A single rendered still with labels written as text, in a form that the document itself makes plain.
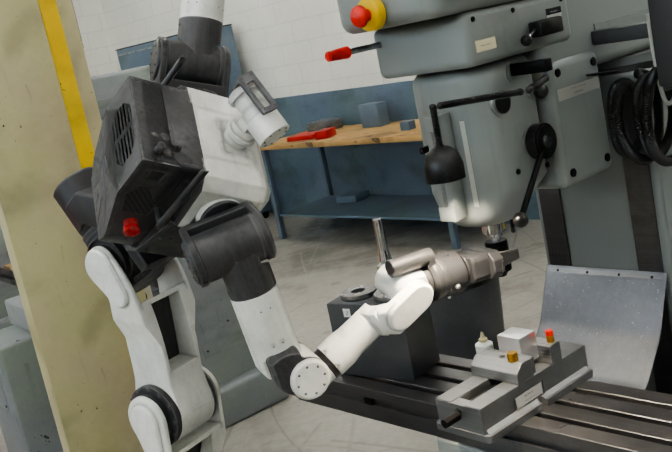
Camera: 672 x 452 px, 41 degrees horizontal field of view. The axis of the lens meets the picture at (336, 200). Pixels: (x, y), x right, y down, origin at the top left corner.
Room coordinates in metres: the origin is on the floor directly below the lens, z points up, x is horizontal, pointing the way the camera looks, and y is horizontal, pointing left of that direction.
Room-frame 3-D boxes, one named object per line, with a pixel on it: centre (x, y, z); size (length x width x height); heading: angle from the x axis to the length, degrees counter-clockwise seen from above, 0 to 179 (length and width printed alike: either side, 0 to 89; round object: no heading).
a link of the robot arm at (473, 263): (1.77, -0.22, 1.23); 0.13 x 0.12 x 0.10; 25
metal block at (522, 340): (1.80, -0.31, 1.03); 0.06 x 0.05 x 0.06; 38
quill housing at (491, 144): (1.81, -0.31, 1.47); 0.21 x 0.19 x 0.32; 40
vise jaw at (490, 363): (1.77, -0.27, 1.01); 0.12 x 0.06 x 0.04; 38
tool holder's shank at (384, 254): (2.08, -0.09, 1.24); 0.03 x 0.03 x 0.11
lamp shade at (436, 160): (1.60, -0.20, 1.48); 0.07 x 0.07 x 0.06
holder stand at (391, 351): (2.11, -0.05, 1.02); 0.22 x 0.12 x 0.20; 51
